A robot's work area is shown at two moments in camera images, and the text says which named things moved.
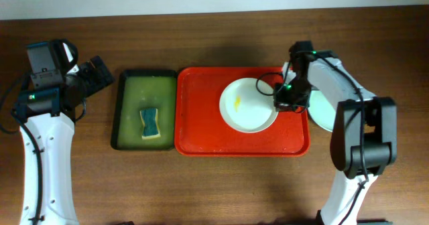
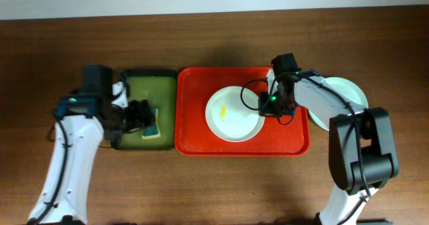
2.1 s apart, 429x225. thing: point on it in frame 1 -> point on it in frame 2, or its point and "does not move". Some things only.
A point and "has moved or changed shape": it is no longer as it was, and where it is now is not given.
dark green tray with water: (139, 90) does not move
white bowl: (247, 105) has moved or changed shape
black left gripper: (92, 76) -> (136, 113)
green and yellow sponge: (150, 128) does not move
